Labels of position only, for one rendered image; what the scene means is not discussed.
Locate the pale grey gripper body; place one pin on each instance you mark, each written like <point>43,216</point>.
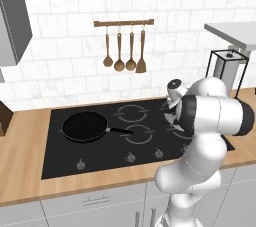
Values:
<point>171,116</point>

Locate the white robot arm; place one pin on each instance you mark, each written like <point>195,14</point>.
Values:
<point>206,127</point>

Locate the grey hob knob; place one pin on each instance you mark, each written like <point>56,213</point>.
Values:
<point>130,157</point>
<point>158,153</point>
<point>184,148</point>
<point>80,164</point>

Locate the wooden spatula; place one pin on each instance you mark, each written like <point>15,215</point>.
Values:
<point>141,61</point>

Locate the wooden ladle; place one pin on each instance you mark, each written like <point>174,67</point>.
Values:
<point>131,61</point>

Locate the black glass hob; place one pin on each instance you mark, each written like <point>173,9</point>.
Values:
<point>110,151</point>

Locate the grey appliance in stand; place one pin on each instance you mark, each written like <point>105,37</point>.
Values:
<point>226,69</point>

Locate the large wooden spoon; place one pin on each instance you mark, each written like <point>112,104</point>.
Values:
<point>119,62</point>

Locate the small wooden spoon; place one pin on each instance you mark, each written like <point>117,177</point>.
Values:
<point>107,58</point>

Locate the black frying pan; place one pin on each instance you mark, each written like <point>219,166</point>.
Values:
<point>85,126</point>

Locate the grey cupboard door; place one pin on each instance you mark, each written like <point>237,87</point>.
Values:
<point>96,219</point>
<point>160,209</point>
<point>20,216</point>

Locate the grey cupboard run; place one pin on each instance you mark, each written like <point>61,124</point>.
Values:
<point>238,197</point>

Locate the grey drawer front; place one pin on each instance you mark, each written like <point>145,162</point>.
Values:
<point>93,201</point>

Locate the white wall shelf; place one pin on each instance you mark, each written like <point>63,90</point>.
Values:
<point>233,32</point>

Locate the wooden wall rail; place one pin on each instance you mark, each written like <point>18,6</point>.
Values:
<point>123,22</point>

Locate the grey wall cupboard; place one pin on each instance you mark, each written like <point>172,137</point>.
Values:
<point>11,17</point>

